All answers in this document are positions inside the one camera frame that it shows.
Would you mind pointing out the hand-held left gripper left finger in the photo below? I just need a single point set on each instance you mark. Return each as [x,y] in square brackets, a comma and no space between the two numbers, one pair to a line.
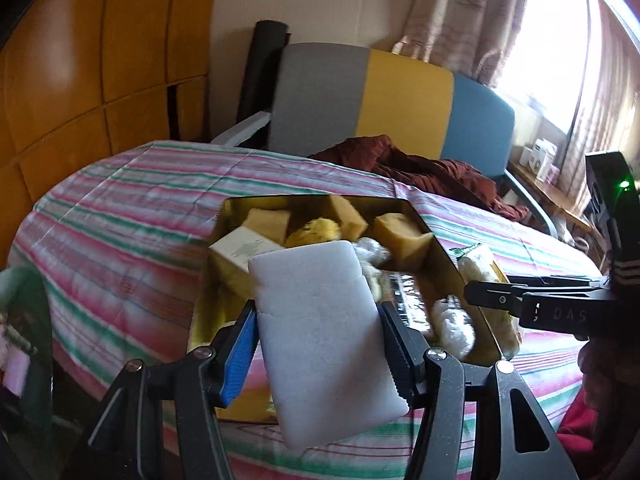
[240,355]

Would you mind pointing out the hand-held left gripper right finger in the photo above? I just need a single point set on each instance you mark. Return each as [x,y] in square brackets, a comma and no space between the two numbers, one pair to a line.
[400,355]

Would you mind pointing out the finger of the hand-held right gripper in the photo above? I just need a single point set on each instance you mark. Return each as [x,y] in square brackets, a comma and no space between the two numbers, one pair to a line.
[555,281]
[495,297]

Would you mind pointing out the pale yellow plastic packet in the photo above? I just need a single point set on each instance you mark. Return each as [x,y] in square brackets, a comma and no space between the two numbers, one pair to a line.
[480,267]

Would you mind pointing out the white plastic item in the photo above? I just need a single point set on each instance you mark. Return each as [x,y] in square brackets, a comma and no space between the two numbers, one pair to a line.
[372,251]
[452,327]

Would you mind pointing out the gold metal tin box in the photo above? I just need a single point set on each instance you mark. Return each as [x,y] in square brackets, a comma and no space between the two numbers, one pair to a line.
[445,280]

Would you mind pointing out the clear snack packet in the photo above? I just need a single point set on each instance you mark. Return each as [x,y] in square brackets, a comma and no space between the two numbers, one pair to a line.
[407,300]

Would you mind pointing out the white foam block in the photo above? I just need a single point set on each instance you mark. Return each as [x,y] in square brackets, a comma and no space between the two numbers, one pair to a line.
[320,340]

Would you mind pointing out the white cardboard box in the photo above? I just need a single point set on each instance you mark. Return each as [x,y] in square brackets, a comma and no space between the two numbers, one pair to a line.
[240,250]

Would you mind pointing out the yellow sponge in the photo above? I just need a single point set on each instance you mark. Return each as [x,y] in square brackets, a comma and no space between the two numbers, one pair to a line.
[262,222]
[400,240]
[345,215]

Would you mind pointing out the yellow knitted toy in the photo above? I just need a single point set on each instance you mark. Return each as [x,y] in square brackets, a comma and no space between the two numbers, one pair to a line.
[315,232]

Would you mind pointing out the wooden shelf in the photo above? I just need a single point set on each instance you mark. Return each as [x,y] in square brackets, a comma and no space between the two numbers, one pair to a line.
[550,195]

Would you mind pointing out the pink carton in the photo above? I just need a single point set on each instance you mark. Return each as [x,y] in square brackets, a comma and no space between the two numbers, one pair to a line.
[553,174]

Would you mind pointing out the white printed carton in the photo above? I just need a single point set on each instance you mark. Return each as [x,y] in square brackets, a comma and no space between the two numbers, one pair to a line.
[544,157]

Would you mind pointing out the small white carton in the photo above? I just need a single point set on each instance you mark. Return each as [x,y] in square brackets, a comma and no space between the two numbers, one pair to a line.
[526,156]

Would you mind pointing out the patterned beige curtain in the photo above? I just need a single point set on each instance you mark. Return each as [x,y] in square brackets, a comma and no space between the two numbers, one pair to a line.
[460,15]
[600,100]

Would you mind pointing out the dark red cloth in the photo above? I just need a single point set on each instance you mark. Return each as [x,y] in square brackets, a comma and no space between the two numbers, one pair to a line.
[425,170]

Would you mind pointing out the red clothing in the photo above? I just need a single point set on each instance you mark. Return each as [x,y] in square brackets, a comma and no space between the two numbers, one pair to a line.
[590,425]

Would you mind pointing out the grey yellow blue chair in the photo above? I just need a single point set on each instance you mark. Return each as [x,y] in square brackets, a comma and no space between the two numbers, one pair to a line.
[405,105]

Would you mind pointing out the pink cloth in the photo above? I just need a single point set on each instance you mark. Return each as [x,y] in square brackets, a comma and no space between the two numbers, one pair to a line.
[12,370]

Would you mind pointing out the black rolled mat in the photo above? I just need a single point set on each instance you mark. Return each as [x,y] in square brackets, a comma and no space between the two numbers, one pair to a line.
[262,65]

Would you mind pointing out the wooden wardrobe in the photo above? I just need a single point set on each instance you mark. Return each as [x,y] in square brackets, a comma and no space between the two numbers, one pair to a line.
[75,60]

